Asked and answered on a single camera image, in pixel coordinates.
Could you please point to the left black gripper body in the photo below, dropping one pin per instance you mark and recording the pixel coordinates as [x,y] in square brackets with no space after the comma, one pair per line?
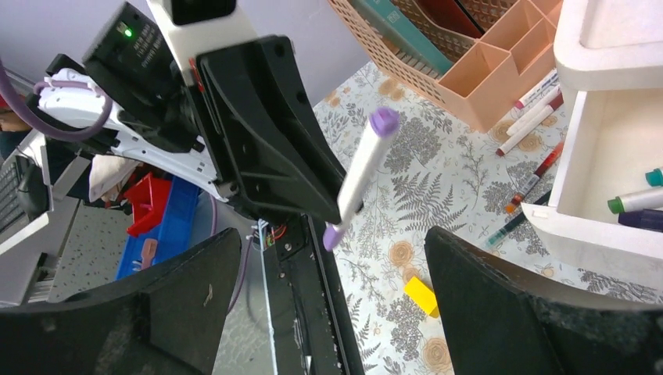
[261,131]

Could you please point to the purple capped white marker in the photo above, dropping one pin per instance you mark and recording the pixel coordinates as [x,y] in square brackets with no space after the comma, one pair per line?
[381,129]

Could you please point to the plain white marker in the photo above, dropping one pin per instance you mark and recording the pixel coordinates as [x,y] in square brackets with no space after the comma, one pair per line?
[531,113]

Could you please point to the white three-drawer cabinet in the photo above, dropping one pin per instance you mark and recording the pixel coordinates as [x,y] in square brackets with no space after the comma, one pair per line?
[608,46]

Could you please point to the blue storage bin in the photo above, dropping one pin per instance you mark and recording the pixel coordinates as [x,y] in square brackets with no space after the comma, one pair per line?
[169,238]

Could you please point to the pink capped white marker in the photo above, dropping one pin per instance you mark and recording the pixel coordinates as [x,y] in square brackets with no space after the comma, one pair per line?
[534,92]

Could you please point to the dark blue marker cap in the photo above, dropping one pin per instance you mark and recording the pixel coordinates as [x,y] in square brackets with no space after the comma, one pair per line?
[646,219]

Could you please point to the clear green pen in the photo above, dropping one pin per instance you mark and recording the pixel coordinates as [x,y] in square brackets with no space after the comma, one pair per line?
[509,227]

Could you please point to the red ring binder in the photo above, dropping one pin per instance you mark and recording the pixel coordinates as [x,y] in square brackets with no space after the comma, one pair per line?
[451,15]

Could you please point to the dark red capped marker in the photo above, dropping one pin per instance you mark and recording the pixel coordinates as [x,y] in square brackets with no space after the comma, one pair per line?
[530,125]

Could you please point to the red storage bin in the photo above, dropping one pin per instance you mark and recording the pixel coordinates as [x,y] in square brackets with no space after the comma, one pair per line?
[148,199]

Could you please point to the green capped white marker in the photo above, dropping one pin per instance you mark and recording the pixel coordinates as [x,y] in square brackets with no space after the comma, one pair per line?
[636,201]

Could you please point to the white top drawer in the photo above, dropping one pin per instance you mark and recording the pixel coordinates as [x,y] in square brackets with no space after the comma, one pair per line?
[613,139]

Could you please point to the yellow eraser block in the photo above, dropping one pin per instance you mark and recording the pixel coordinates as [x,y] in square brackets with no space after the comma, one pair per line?
[423,296]

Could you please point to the floral table mat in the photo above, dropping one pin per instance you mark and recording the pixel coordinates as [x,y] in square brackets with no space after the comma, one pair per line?
[439,172]

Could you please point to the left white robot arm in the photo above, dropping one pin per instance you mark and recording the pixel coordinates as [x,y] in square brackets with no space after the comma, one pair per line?
[128,98]

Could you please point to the teal capped marker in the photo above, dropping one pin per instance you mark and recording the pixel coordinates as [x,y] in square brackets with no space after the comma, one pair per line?
[654,177]

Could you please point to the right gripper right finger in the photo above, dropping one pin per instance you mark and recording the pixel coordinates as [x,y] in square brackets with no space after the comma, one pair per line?
[499,318]

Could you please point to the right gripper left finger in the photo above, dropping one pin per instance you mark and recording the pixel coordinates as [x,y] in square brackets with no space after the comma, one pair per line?
[167,319]

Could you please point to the peach plastic file organizer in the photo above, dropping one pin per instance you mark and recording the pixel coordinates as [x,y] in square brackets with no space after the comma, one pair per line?
[489,74]

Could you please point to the teal folder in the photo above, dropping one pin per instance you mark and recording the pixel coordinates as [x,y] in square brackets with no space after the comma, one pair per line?
[392,24]

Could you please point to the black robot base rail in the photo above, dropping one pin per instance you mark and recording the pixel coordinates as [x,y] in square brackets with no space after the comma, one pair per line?
[309,321]

